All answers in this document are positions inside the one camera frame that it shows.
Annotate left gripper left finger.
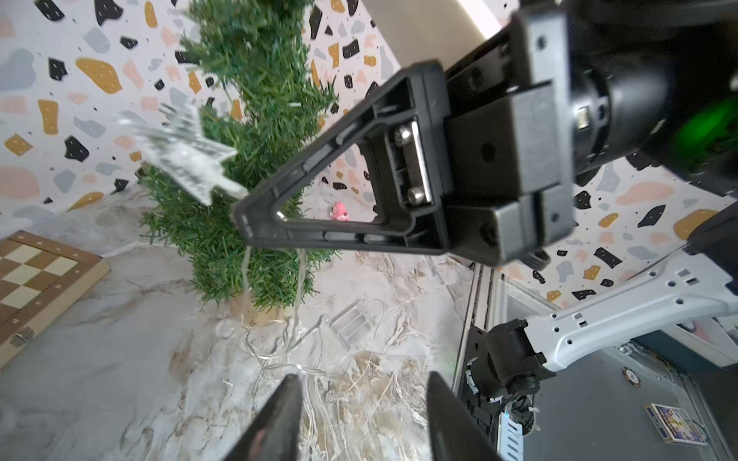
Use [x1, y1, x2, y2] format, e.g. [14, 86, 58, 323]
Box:
[224, 374, 303, 461]

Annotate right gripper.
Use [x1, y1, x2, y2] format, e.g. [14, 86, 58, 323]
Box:
[234, 8, 575, 268]

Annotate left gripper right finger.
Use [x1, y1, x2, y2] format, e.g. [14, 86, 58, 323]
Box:
[426, 372, 501, 461]

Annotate wooden chessboard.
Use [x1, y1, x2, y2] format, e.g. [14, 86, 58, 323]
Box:
[1, 232, 110, 366]

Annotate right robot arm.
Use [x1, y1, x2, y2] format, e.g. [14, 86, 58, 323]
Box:
[234, 1, 737, 431]

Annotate card box on floor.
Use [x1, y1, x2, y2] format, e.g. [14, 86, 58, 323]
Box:
[645, 403, 708, 447]

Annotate clear plastic box right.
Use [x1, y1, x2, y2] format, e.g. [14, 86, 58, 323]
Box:
[329, 303, 374, 351]

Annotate silver star string light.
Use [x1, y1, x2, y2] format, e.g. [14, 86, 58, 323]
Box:
[111, 100, 382, 358]

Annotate right green christmas tree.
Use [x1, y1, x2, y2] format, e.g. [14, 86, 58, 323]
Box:
[141, 1, 336, 310]

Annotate pink pig toy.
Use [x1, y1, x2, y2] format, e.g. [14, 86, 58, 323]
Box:
[330, 202, 350, 222]

